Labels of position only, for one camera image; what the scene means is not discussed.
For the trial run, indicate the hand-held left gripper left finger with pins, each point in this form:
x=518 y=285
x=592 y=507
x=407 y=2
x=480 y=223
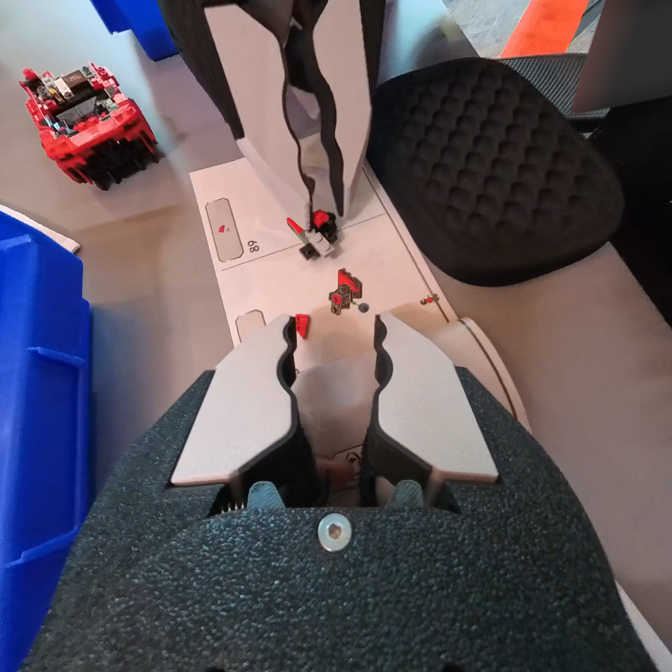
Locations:
x=241 y=409

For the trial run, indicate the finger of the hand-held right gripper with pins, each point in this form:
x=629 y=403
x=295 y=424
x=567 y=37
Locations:
x=349 y=78
x=252 y=89

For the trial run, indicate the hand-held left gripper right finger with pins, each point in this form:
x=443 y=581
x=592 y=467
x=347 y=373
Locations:
x=435 y=414

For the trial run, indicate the small red grey brick assembly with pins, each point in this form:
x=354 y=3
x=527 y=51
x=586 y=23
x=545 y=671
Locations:
x=317 y=244

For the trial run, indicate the blue plastic bin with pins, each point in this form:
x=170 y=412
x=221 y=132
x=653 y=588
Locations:
x=141 y=26
x=36 y=393

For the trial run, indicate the white instruction booklet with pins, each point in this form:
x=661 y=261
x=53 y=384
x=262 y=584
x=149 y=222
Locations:
x=273 y=283

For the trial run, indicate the red toy brick car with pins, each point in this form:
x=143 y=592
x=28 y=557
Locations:
x=84 y=131

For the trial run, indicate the black foam seat cushion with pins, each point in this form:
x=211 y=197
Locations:
x=493 y=168

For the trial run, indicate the orange strip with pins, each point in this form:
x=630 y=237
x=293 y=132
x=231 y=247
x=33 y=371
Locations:
x=546 y=26

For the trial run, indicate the grey panel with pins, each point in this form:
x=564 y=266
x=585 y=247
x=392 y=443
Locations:
x=624 y=47

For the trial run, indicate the dark cloth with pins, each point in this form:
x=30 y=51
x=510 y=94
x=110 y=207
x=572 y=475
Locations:
x=640 y=210

